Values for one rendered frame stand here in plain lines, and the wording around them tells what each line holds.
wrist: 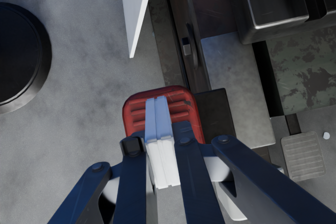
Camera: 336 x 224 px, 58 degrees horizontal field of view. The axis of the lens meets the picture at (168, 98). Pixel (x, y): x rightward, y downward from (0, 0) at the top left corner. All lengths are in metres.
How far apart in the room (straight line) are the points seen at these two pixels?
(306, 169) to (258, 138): 0.55
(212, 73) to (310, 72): 0.11
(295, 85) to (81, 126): 0.79
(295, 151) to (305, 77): 0.53
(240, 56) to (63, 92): 0.79
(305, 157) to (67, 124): 0.73
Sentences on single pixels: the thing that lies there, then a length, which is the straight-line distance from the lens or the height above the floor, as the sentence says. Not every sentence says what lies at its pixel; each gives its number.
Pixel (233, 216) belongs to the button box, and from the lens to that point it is 0.39.
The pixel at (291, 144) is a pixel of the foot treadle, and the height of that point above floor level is 0.16.
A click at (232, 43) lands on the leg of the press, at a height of 0.64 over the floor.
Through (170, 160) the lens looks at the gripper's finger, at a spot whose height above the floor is 0.83.
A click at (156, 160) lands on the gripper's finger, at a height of 0.84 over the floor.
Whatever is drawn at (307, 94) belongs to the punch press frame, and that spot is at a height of 0.65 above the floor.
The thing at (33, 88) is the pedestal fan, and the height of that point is 0.02.
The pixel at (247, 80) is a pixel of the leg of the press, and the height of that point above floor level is 0.64.
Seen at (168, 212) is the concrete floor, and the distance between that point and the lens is 1.03.
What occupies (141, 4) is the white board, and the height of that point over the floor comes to 0.41.
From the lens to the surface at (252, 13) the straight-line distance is 0.32.
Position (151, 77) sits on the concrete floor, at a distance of 1.01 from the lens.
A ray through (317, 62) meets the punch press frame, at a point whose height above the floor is 0.65.
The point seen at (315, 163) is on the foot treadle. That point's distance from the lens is 0.92.
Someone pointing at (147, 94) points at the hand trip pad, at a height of 0.76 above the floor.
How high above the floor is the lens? 1.00
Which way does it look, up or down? 84 degrees down
